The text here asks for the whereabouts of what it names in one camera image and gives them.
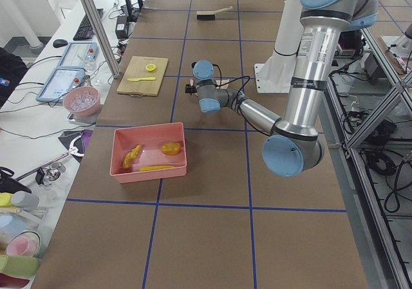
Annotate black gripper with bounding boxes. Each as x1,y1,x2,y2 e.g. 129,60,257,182
185,84,197,95

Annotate brown toy potato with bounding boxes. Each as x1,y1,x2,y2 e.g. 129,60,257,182
161,142,182,156

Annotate beige hand brush black bristles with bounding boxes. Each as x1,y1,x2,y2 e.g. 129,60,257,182
196,6,233,21

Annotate pink plastic bin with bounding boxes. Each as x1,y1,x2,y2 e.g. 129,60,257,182
109,122,187,183

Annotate tan toy ginger root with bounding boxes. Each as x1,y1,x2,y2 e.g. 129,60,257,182
122,144,142,169

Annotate yellow toy corn cob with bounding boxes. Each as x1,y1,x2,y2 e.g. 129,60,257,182
139,165,174,172

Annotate beige plastic dustpan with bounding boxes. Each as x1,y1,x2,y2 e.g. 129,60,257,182
189,79,229,89

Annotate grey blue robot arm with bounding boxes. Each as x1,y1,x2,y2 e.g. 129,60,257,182
185,0,379,177

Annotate yellow plastic knife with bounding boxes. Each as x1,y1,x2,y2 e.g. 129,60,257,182
127,77,156,82

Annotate yellow lemon slices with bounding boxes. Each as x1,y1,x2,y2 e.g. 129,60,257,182
145,64,157,72

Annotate wooden cutting board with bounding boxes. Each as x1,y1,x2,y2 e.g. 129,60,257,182
117,56,168,97

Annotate black power adapter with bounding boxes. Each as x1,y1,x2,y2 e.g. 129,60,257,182
115,15,129,39

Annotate pink bowl with clear pieces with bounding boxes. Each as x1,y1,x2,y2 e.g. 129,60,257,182
63,86,101,117

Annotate upper blue teach pendant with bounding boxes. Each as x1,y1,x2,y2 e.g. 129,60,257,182
58,41,98,68

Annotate blue teach pendant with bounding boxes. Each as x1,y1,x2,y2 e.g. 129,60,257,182
58,41,98,68
36,67,86,102

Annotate black keyboard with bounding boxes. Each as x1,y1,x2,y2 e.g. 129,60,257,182
73,15,94,41

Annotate lower blue teach pendant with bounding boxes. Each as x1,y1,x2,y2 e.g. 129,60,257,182
36,67,86,102

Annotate black computer mouse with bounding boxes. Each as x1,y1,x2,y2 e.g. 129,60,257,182
52,39,68,48

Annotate stacked pastel cups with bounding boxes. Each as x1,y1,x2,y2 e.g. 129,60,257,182
1,191,41,282

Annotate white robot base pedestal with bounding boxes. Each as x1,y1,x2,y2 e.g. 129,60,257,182
254,0,303,93

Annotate aluminium frame post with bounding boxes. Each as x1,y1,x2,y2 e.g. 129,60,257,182
80,0,120,79

